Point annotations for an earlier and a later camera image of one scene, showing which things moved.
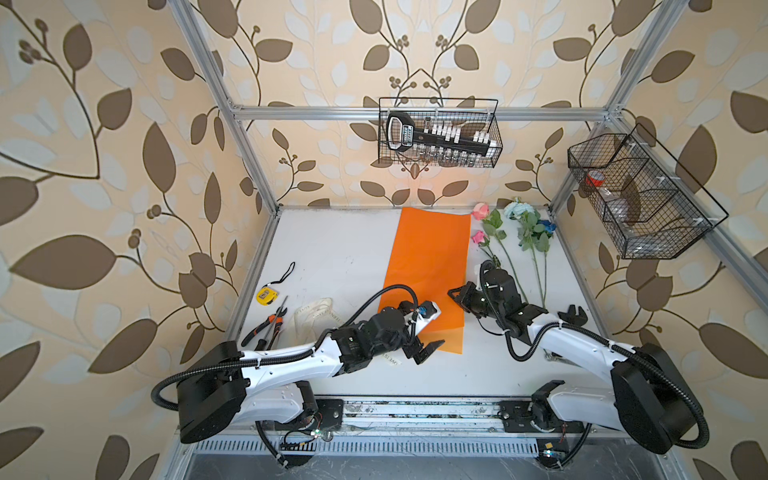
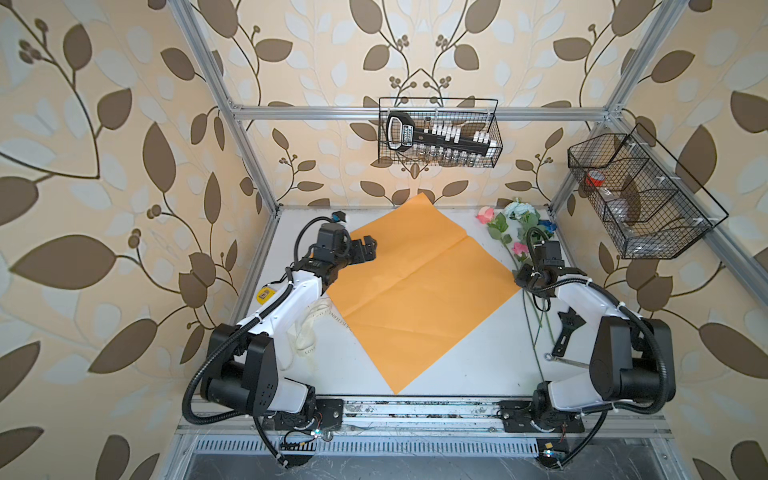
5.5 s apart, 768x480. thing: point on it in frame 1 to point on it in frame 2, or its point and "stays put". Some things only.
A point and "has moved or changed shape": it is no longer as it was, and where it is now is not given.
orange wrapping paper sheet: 430,256 has moved or changed shape
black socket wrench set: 436,143 stays put
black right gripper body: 486,308 to 525,277
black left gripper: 427,351 to 359,256
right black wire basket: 645,202 stays put
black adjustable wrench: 571,316 stays put
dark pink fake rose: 483,240 to 521,252
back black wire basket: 455,132 stays put
